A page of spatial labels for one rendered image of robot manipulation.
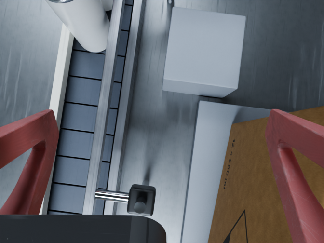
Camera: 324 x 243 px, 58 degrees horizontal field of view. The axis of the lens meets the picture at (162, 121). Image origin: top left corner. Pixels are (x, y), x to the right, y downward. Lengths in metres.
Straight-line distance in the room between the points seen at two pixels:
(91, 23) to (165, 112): 0.19
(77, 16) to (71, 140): 0.18
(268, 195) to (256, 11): 0.34
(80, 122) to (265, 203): 0.27
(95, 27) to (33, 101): 0.20
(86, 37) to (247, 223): 0.28
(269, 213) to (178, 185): 0.23
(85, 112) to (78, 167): 0.08
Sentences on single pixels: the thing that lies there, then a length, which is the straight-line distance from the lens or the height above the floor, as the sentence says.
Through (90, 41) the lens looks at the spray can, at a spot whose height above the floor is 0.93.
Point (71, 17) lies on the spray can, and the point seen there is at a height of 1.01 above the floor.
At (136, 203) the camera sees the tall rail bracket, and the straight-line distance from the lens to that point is 0.31.
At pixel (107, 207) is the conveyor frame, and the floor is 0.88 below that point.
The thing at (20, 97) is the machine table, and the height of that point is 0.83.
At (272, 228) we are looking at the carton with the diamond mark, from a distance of 0.27.
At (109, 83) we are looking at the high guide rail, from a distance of 0.35.
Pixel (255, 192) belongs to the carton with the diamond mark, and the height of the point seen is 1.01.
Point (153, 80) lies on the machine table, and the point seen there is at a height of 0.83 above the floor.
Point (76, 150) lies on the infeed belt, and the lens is 0.43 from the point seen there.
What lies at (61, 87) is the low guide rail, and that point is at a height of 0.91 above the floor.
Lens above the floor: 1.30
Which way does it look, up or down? 86 degrees down
